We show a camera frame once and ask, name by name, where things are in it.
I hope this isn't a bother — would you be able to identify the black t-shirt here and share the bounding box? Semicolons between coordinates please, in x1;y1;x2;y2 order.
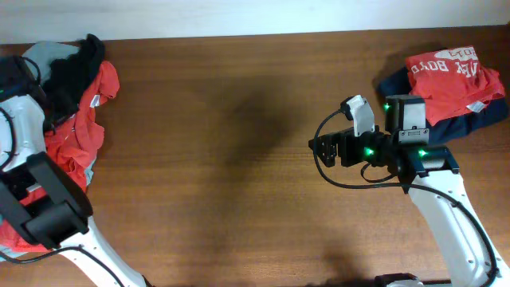
42;33;105;131

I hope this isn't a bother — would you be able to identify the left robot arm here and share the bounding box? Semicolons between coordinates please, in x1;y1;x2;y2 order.
1;56;150;287

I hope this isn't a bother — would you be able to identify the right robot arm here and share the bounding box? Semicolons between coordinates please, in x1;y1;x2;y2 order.
308;95;509;286

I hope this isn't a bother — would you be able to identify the folded navy t-shirt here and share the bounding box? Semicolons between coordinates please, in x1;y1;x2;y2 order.
376;67;509;145

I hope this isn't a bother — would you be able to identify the folded red printed t-shirt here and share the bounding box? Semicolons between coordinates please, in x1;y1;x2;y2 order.
406;46;505;126

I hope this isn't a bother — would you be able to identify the crumpled red t-shirt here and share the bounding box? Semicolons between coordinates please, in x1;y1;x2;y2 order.
1;61;120;253

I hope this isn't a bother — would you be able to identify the grey t-shirt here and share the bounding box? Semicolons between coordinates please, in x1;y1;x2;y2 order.
1;41;96;258

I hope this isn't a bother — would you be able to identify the right black camera cable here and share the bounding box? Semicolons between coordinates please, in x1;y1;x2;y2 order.
312;108;497;287

